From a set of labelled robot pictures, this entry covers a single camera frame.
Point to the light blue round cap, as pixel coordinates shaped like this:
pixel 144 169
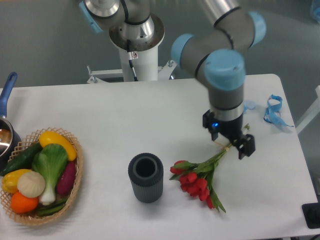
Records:
pixel 249 105

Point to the yellow bell pepper toy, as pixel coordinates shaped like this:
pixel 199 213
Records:
pixel 10 180

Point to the white frame at right edge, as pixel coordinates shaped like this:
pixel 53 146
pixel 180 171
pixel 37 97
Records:
pixel 310 113

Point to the red tulip bouquet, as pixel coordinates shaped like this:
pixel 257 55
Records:
pixel 196 179

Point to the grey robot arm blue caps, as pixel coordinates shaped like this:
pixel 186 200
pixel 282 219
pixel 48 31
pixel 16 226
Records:
pixel 214 60

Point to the blue ribbon strip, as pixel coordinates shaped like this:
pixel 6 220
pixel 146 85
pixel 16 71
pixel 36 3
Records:
pixel 272 113

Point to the blue handled saucepan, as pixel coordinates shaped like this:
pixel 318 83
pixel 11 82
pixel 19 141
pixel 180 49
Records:
pixel 9 138

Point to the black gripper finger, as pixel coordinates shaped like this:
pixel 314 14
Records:
pixel 245 145
pixel 211 124

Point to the orange fruit toy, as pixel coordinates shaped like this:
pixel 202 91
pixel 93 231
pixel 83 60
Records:
pixel 21 204

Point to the dark green cucumber toy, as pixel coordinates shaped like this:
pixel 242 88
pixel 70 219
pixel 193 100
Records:
pixel 23 160

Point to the dark grey ribbed vase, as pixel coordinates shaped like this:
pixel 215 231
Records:
pixel 146 174

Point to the green bean pods toy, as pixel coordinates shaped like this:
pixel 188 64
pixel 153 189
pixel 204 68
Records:
pixel 51 209

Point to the black device at table edge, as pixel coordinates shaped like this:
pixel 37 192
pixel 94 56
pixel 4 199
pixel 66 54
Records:
pixel 311 212

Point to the cream steamed bun toy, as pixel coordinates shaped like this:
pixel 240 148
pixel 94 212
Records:
pixel 31 184

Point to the woven wicker basket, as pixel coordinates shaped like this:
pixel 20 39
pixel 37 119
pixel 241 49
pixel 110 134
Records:
pixel 31 219

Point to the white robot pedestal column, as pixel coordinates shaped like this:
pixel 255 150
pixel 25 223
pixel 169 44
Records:
pixel 137 45

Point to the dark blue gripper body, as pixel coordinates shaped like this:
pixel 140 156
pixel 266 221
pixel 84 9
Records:
pixel 231 130

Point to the green bok choy toy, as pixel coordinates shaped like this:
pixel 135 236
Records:
pixel 50 162

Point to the yellow squash toy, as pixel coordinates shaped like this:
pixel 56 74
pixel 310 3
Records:
pixel 52 137

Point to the purple sweet potato toy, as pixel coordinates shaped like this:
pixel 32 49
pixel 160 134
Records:
pixel 67 179

